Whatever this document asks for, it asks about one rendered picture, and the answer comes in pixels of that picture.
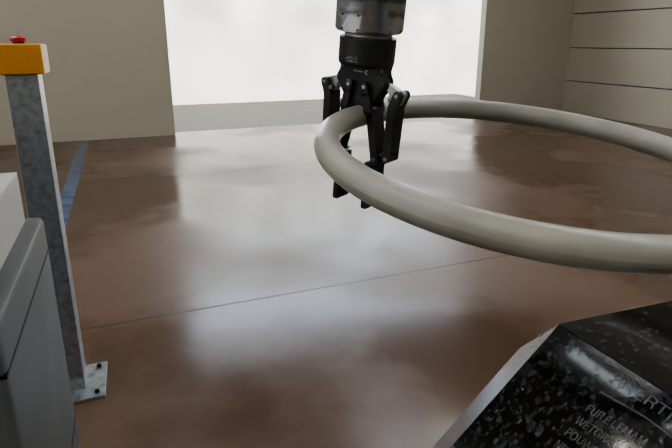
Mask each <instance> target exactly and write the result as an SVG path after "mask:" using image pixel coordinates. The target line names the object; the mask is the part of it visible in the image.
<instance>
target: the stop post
mask: <svg viewBox="0 0 672 448"><path fill-rule="evenodd" d="M48 72H50V67H49V60H48V53H47V46H46V44H25V41H12V44H0V75H5V76H4V77H5V83H6V89H7V94H8V100H9V106H10V112H11V118H12V124H13V130H14V135H15V141H16V147H17V153H18V159H19V165H20V171H21V176H22V182H23V188H24V194H25V200H26V206H27V212H28V217H29V218H41V219H42V221H43V222H44V227H45V233H46V239H47V246H48V247H49V258H50V264H51V270H52V276H53V282H54V289H55V295H56V301H57V307H58V313H59V319H60V325H61V332H62V338H63V344H64V350H65V356H66V362H67V368H68V375H69V381H70V387H71V393H72V399H73V404H77V403H82V402H86V401H91V400H96V399H100V398H105V397H106V383H107V361H105V362H100V363H95V364H89V365H86V362H85V356H84V349H83V343H82V336H81V329H80V323H79V316H78V310H77V303H76V296H75V290H74V283H73V277H72V270H71V263H70V257H69V250H68V243H67V237H66V230H65V224H64V217H63V210H62V204H61V197H60V191H59V184H58V177H57V171H56V164H55V158H54V151H53V144H52V138H51V131H50V125H49V118H48V111H47V105H46V98H45V92H44V85H43V78H42V75H43V74H45V73H48Z"/></svg>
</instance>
